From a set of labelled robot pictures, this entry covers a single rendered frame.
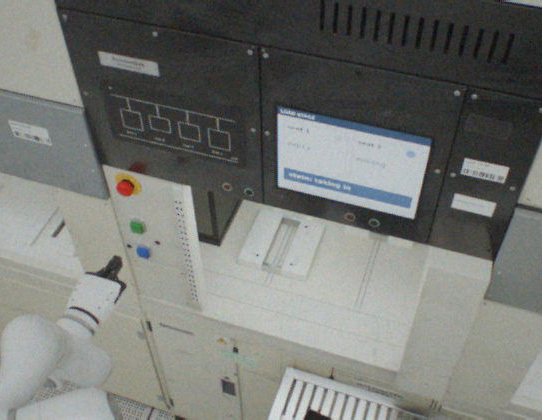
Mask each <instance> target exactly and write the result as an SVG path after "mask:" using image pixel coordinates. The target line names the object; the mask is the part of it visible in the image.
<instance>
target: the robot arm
mask: <svg viewBox="0 0 542 420"><path fill-rule="evenodd" d="M122 267H123V263H122V258H121V257H120V256H117V255H114V256H113V258H112V259H111V260H110V261H109V262H108V263H107V266H106V267H103V268H102V269H101V270H99V271H97V272H94V273H93V272H86V273H85V275H84V276H83V277H82V278H80V279H79V281H78V282H77V286H76V287H75V289H74V291H73V293H72V295H71V296H70V299H69V301H68V304H67V307H66V310H65V311H64V312H63V314H62V316H61V317H60V319H59V320H58V322H57V324H56V323H54V322H52V321H51V320H49V319H48V318H46V317H44V316H42V315H38V314H24V315H21V316H19V317H17V318H15V319H13V320H12V321H11V322H9V323H8V325H7V326H6V327H5V329H4V331H3V334H2V337H1V342H0V420H123V415H122V413H121V410H120V408H119V406H118V403H117V402H116V400H115V399H114V397H113V396H111V395H110V394H109V393H107V392H105V391H103V390H101V389H98V388H97V387H99V386H100V385H102V384H103V383H106V382H107V380H108V378H109V377H110V375H111V373H112V370H113V362H112V356H111V355H110V354H109V353H108V352H106V351H105V350H103V349H100V348H98V347H96V346H95V345H94V344H92V343H90V342H91V341H92V339H93V337H94V336H95V332H97V330H98V326H100V327H101V326H102V325H103V324H104V323H105V322H106V321H107V320H108V319H109V316H111V315H112V314H113V312H114V311H115V309H116V308H117V307H118V305H119V304H120V302H121V301H122V299H123V298H124V294H123V292H124V290H125V289H126V287H127V286H126V283H125V282H123V280H119V278H118V276H117V275H118V274H119V272H120V271H121V269H122ZM107 278H108V279H107ZM67 381H69V382H72V383H74V384H77V385H80V386H83V387H86V388H84V389H80V390H75V391H72V392H69V393H66V394H60V395H57V396H55V397H52V398H49V399H46V400H43V401H41V402H38V403H35V404H32V405H30V406H28V407H27V405H28V403H29V401H30V400H31V399H32V398H33V397H34V395H35V394H36V393H37V392H38V391H39V390H40V388H41V386H42V385H43V386H45V387H48V388H50V389H55V390H60V389H63V388H64V386H65V385H66V383H67Z"/></svg>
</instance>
